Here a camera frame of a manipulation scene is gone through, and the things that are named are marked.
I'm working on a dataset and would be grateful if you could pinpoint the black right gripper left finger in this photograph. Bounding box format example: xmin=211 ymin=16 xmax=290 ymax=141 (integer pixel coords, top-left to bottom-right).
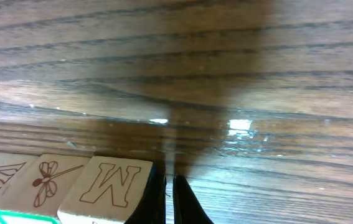
xmin=125 ymin=166 xmax=166 ymax=224

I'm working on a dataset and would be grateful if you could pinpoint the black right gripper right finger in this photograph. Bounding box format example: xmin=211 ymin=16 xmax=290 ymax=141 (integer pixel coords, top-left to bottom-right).
xmin=172 ymin=175 xmax=214 ymax=224

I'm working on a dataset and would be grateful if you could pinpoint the blue-sided wooden block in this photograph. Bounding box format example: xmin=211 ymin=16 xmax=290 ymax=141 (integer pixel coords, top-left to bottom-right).
xmin=57 ymin=156 xmax=153 ymax=224

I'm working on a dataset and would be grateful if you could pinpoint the green number 4 block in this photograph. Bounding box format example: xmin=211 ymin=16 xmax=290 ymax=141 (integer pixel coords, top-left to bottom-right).
xmin=0 ymin=154 xmax=90 ymax=224

